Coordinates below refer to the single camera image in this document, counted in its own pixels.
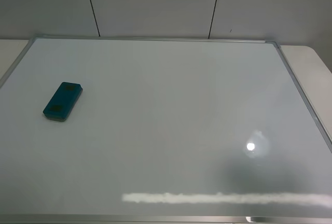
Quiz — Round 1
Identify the teal whiteboard eraser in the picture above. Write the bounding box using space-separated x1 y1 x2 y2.
43 82 83 122

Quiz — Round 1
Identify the white whiteboard with aluminium frame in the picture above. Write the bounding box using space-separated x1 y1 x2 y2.
1 36 331 223

